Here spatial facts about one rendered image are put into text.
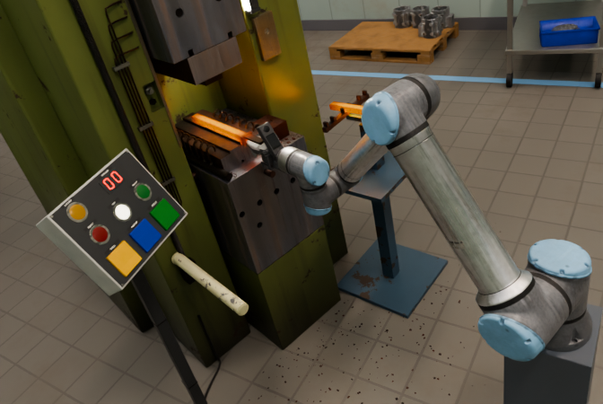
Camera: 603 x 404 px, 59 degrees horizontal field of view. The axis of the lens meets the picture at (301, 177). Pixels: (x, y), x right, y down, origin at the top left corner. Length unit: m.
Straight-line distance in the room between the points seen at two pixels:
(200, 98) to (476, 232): 1.46
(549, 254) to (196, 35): 1.22
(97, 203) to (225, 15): 0.73
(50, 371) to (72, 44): 1.72
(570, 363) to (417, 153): 0.72
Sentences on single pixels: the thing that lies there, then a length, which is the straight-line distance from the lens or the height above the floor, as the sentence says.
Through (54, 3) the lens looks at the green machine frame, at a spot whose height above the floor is 1.63.
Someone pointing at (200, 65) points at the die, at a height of 1.32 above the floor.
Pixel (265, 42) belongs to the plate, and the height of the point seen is 1.25.
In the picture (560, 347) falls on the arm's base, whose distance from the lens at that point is 1.65.
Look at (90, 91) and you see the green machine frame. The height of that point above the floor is 1.35.
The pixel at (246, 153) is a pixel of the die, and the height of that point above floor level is 0.94.
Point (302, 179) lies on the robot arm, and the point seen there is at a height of 0.97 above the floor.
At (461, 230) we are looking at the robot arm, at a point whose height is 1.04.
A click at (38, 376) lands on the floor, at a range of 3.00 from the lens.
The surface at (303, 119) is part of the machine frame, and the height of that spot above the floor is 0.85.
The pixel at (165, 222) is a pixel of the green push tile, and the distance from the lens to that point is 1.68.
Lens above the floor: 1.89
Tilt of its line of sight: 32 degrees down
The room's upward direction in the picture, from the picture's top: 14 degrees counter-clockwise
